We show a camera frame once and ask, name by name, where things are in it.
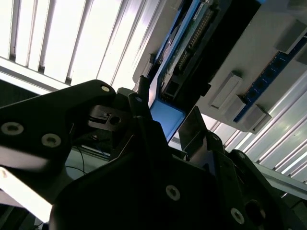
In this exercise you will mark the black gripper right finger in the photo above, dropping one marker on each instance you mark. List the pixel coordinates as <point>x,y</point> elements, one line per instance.
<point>239,191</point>

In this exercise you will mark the hard disk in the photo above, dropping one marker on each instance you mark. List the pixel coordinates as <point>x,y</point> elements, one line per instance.
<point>165,119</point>

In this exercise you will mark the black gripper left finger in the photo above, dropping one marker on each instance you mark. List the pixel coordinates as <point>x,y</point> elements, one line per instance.
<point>48,115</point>

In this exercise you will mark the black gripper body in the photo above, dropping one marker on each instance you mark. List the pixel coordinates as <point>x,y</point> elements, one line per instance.
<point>108,203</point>

